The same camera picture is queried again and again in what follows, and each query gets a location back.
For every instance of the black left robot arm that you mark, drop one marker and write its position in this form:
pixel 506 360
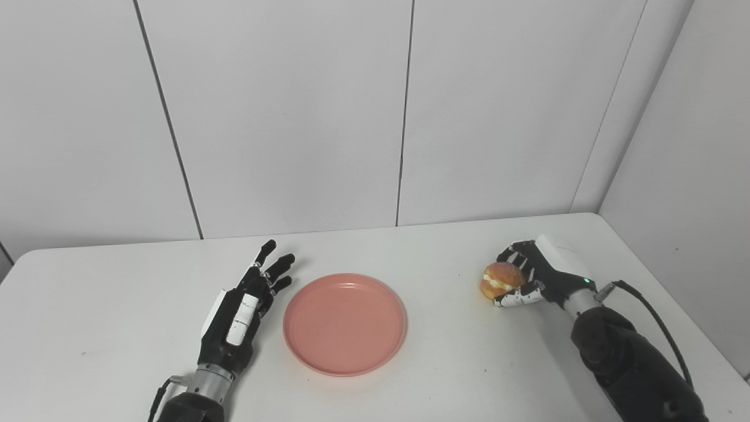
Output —
pixel 202 398

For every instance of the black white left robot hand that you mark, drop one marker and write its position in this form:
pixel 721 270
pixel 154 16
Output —
pixel 222 340

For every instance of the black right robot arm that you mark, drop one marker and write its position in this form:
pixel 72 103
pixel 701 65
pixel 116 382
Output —
pixel 633 369

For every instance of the cream puff pastry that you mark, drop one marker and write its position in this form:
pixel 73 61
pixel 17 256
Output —
pixel 501 278

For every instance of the pink round plate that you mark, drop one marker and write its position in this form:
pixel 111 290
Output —
pixel 344 325

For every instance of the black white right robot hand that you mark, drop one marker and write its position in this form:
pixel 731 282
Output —
pixel 559 269

